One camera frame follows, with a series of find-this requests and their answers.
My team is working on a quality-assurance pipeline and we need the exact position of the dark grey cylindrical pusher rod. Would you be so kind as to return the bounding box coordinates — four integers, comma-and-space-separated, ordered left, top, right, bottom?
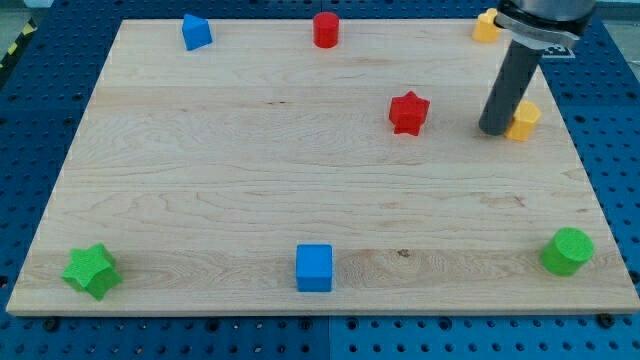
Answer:
478, 40, 543, 136

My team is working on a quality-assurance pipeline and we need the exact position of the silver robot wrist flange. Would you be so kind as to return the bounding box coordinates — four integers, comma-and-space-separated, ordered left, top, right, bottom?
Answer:
494, 0, 596, 50

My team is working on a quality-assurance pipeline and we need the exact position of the white fiducial marker tag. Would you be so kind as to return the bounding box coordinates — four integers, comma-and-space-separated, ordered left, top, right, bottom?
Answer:
542, 44, 575, 59

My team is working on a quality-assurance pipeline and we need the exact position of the yellow hexagon block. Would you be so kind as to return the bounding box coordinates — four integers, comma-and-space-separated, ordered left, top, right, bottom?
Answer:
504, 100, 542, 142

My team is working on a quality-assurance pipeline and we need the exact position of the yellow block at top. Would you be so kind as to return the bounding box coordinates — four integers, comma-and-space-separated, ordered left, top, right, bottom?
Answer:
472, 8, 500, 43

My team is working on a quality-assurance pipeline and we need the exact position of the red star block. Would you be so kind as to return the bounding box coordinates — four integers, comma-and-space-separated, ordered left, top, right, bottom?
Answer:
389, 91, 431, 136

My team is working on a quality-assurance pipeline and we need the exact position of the green cylinder block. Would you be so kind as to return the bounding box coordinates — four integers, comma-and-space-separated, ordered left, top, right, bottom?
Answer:
540, 227, 595, 276

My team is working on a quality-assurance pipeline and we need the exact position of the red cylinder block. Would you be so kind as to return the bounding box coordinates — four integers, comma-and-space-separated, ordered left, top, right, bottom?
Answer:
313, 12, 340, 49

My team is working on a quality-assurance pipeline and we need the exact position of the wooden board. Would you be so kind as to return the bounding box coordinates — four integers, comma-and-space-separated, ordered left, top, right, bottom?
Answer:
7, 20, 639, 317

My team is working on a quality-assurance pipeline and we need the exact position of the blue cube block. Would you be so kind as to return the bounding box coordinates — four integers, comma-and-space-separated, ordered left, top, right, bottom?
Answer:
295, 244, 333, 292

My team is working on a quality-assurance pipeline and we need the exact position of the blue triangular prism block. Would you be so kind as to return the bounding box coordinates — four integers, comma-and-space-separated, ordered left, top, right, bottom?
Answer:
181, 14, 213, 51

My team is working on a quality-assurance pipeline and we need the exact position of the green star block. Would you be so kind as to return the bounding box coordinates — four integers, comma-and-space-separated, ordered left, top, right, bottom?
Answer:
61, 243, 123, 301

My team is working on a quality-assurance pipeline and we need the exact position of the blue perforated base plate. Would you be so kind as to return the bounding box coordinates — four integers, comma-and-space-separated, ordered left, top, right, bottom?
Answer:
1, 1, 639, 359

